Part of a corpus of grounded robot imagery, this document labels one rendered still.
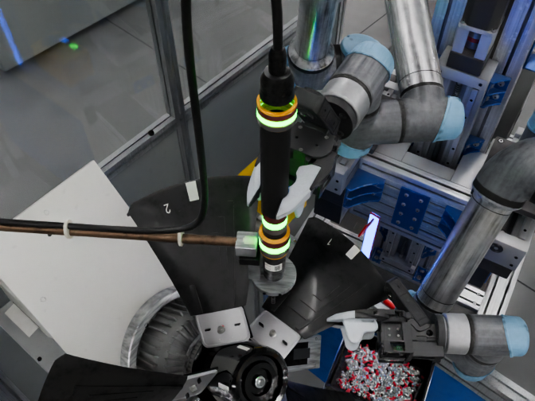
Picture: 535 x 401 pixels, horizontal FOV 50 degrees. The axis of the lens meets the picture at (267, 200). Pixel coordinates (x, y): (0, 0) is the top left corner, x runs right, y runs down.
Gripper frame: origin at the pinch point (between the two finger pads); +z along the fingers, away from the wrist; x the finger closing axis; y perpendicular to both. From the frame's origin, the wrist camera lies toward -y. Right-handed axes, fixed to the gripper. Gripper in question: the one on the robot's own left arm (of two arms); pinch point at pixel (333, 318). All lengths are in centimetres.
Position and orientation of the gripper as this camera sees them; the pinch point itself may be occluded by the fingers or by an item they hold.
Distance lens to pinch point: 111.5
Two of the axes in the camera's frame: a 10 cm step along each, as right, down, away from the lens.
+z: -10.0, -0.3, 0.3
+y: -0.4, 8.5, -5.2
